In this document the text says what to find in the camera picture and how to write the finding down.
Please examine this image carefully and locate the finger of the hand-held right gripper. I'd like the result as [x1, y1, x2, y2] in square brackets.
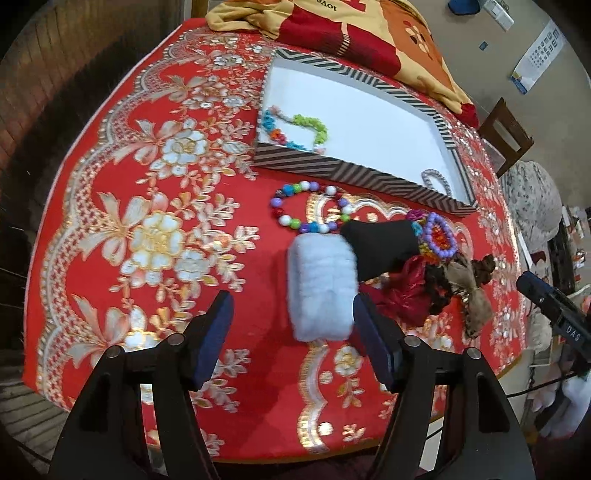
[516, 271, 561, 320]

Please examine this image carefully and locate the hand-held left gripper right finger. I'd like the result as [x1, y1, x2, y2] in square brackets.
[352, 292, 539, 480]

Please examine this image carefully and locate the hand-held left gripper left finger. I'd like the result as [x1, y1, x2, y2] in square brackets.
[48, 290, 235, 480]

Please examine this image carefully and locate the brown scrunchie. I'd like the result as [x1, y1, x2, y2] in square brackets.
[468, 254, 497, 284]

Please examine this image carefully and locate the red velvet scrunchie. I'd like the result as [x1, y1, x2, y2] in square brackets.
[360, 256, 446, 328]

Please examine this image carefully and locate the leopard print bow scrunchie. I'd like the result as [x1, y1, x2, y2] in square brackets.
[445, 261, 495, 337]

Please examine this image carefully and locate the white fluffy scrunchie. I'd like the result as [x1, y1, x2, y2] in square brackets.
[286, 232, 361, 343]

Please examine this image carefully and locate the black scrunchie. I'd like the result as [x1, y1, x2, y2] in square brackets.
[422, 265, 462, 319]

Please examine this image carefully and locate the orange crystal bead bracelet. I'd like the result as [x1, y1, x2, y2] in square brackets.
[406, 209, 455, 266]

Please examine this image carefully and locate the purple bead bracelet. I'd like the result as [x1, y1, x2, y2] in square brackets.
[422, 212, 458, 257]

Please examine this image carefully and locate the multicolour round bead bracelet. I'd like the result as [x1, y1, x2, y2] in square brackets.
[270, 181, 354, 234]

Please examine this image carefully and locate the striped cardboard box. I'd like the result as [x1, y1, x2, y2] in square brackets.
[252, 48, 478, 217]

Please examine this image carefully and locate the white floral bedding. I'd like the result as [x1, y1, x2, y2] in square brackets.
[503, 161, 564, 250]

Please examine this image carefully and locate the wooden chair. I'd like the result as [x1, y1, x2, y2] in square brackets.
[478, 97, 535, 178]

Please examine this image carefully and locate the red floral tablecloth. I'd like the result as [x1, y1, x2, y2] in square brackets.
[25, 18, 532, 457]

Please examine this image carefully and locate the orange red patterned blanket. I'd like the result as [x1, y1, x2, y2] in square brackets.
[205, 0, 481, 127]

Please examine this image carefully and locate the black cable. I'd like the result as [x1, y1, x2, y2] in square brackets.
[505, 369, 580, 400]

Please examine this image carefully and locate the silver bracelet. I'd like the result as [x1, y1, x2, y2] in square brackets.
[420, 168, 455, 197]

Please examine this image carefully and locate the colourful flower bead bracelet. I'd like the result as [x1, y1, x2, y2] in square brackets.
[263, 105, 329, 155]

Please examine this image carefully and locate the wall calendar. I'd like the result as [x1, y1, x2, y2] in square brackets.
[512, 25, 566, 95]

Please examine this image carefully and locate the white wall switch panel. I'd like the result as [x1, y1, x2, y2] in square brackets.
[482, 0, 514, 31]

